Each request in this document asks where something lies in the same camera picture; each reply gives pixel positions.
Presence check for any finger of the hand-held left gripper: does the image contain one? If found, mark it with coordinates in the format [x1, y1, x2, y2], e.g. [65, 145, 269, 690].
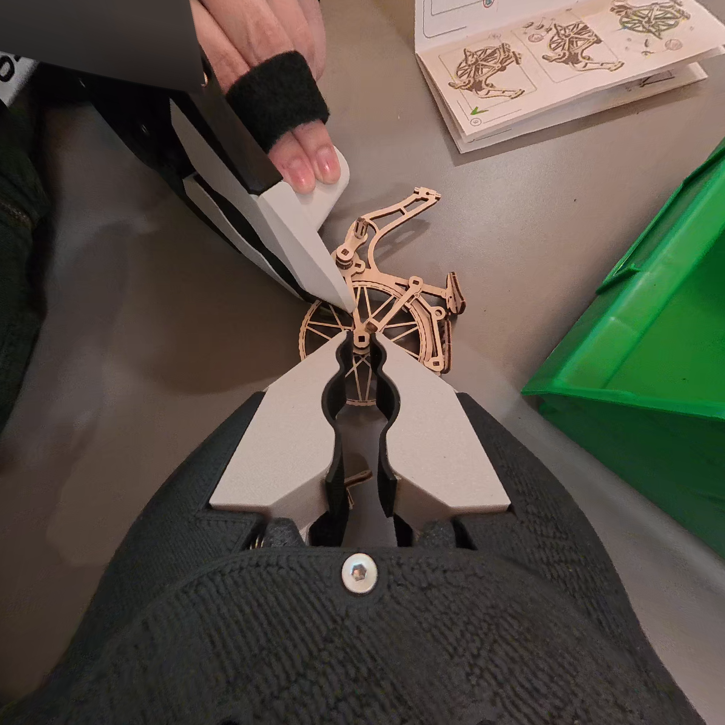
[183, 171, 319, 300]
[249, 144, 356, 311]

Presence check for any illustrated instruction booklet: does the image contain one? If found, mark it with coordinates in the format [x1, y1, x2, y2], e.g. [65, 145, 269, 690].
[413, 0, 710, 155]

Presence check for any green plastic bin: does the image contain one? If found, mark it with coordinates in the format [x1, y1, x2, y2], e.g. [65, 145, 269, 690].
[521, 136, 725, 558]

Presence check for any wooden bicycle model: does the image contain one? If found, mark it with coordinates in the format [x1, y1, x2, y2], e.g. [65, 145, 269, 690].
[299, 186, 464, 409]

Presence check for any grey desk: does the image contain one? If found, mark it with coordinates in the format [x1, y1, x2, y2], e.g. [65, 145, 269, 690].
[0, 0, 725, 725]

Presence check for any small wooden link piece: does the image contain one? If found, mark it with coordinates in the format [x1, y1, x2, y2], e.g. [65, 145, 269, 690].
[344, 469, 373, 508]

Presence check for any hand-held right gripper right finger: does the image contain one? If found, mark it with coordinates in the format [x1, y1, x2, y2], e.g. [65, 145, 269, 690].
[371, 333, 515, 519]

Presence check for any person's left hand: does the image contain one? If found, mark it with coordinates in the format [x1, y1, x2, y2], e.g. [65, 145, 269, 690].
[190, 0, 342, 194]

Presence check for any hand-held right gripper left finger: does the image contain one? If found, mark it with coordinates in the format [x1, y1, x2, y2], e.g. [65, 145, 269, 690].
[208, 332, 351, 539]

